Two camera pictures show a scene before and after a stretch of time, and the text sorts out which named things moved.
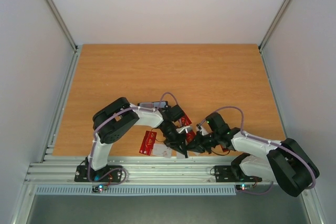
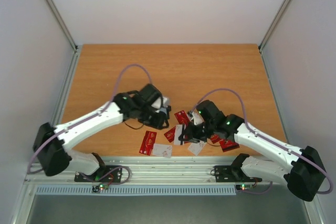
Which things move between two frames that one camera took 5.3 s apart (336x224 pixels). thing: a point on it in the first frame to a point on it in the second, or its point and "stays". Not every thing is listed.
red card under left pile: [149, 137] stays
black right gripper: [199, 144] to [194, 131]
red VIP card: [148, 142] stays
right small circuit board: [243, 187] stays
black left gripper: [175, 145] to [158, 122]
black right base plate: [225, 174] stays
